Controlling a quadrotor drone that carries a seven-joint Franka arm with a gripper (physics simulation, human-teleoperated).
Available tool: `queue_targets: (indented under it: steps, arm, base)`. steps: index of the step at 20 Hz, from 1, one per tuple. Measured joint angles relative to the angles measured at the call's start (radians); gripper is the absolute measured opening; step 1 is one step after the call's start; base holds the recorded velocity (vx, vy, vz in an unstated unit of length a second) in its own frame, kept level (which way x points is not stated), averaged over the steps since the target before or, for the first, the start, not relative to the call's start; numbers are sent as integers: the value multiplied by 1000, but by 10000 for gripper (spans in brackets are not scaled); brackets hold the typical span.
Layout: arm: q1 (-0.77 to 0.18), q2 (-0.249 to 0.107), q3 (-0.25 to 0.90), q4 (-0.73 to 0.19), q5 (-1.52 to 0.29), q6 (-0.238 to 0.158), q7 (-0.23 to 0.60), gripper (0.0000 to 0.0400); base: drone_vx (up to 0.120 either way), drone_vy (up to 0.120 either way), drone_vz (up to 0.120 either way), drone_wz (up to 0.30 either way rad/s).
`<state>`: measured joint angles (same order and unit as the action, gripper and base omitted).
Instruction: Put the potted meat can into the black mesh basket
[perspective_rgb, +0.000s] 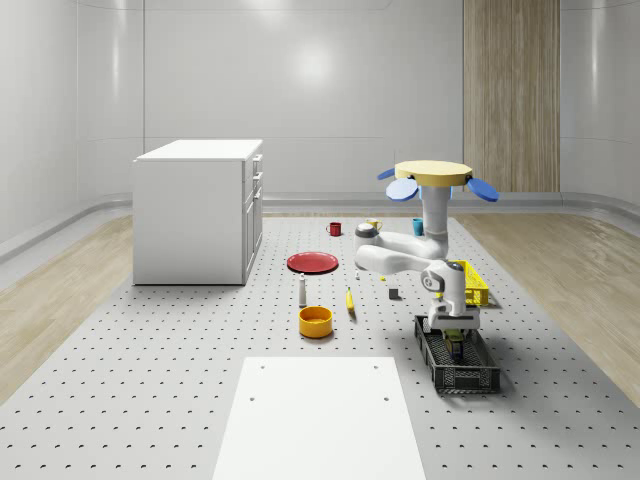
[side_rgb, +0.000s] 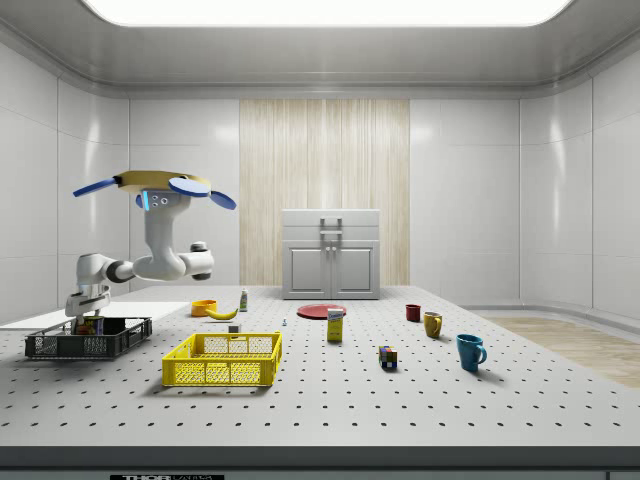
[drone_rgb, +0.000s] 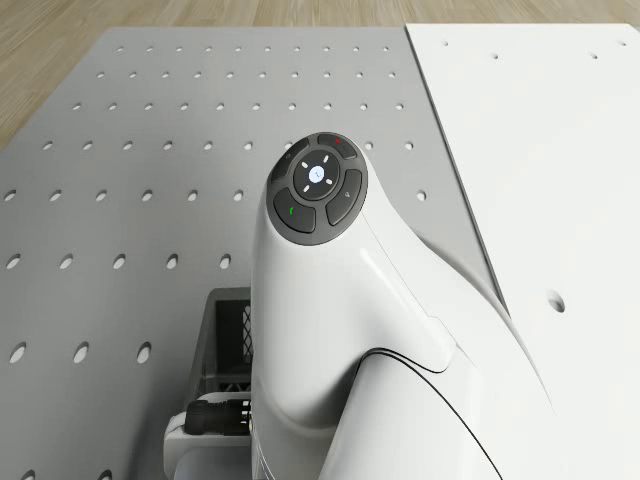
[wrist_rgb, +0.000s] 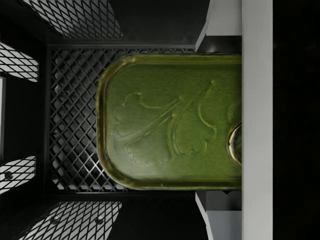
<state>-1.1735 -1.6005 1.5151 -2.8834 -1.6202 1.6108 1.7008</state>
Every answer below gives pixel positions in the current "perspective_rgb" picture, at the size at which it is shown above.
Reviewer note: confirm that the yellow bowl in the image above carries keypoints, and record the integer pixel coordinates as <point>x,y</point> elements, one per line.
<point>315,325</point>

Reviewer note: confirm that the blue mug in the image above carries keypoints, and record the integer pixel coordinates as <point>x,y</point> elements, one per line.
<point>417,227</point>

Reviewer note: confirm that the banana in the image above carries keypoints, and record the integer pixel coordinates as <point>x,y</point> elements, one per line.
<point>350,300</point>

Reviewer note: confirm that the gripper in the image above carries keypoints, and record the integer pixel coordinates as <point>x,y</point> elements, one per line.
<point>467,319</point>

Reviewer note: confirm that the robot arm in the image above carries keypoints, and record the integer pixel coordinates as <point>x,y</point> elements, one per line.
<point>395,252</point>

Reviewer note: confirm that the white cabinet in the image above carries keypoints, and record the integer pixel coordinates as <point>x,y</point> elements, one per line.
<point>190,220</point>

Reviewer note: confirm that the small white bottle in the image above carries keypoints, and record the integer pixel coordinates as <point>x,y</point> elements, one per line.
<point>302,292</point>

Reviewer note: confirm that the yellow mug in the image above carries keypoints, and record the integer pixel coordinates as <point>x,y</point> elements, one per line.
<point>374,223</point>

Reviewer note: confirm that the red mug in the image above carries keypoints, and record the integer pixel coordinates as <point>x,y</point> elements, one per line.
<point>335,229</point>

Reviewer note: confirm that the white board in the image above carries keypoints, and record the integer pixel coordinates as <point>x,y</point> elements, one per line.
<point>320,420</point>

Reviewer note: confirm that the red plate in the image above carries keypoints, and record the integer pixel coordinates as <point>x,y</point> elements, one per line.
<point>312,262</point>

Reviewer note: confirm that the flat-sided can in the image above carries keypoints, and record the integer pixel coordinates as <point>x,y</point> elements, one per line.
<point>456,350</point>

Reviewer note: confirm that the grey cube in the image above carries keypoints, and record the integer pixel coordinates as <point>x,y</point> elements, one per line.
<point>395,293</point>

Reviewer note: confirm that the yellow basket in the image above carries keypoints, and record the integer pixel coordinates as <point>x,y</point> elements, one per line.
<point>475,285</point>

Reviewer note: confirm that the dark grey basket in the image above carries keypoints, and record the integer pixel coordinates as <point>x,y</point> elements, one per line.
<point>470,377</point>

